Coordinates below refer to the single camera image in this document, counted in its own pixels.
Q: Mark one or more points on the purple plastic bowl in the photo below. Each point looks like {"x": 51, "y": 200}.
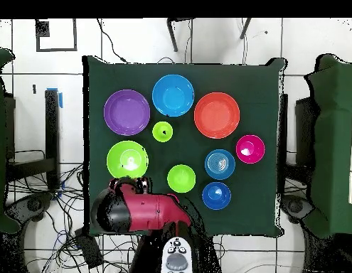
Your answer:
{"x": 126, "y": 112}

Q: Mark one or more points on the black metal chair legs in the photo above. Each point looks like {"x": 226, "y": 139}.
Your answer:
{"x": 172, "y": 37}

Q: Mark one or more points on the small ribbed green bowl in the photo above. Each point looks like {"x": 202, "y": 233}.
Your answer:
{"x": 181, "y": 178}

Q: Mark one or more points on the dark blue bowl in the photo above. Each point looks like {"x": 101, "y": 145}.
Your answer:
{"x": 216, "y": 195}

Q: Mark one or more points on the black power strip box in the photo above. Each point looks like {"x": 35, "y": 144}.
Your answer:
{"x": 89, "y": 247}

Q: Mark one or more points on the black stand post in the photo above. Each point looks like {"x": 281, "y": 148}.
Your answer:
{"x": 52, "y": 128}

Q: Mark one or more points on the dark green table cloth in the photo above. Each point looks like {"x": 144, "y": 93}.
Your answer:
{"x": 249, "y": 85}

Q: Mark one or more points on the large light blue bowl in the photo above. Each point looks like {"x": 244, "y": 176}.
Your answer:
{"x": 173, "y": 95}

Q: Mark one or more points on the pink plastic bowl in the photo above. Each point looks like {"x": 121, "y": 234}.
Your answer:
{"x": 250, "y": 149}

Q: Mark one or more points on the large green bowl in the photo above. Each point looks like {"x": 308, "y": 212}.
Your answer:
{"x": 118, "y": 159}

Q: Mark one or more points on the orange plastic bowl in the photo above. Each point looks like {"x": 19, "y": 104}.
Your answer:
{"x": 217, "y": 115}

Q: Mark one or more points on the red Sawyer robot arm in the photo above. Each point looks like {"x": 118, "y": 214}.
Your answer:
{"x": 153, "y": 210}

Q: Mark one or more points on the ribbed light blue bowl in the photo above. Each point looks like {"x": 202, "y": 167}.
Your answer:
{"x": 219, "y": 164}

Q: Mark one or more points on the green plastic cup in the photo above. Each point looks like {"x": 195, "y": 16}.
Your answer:
{"x": 158, "y": 134}

